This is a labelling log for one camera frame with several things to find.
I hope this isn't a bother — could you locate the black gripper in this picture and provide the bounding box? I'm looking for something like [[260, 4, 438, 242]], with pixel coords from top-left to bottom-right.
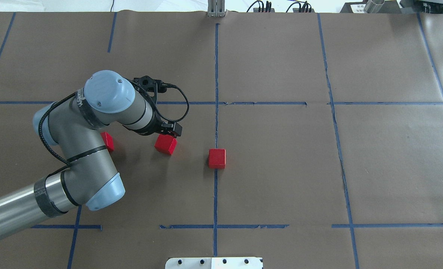
[[143, 112, 182, 138]]

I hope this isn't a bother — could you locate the red cube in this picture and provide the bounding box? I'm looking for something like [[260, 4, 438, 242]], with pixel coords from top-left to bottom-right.
[[208, 148, 226, 170], [154, 134, 177, 155], [100, 132, 115, 153]]

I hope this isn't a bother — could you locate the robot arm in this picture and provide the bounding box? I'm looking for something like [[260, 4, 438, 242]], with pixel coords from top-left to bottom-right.
[[0, 70, 182, 240]]

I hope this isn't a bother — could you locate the brown paper table cover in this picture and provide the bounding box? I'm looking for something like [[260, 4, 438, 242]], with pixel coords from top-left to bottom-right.
[[0, 11, 443, 269]]

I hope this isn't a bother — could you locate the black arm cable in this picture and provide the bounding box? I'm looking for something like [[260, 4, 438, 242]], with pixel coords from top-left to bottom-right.
[[38, 84, 190, 168]]

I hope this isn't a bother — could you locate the aluminium frame post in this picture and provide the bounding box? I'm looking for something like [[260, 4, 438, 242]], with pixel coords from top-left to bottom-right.
[[207, 0, 226, 18]]

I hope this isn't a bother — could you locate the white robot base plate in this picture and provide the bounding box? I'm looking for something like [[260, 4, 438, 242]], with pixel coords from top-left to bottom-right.
[[165, 257, 264, 269]]

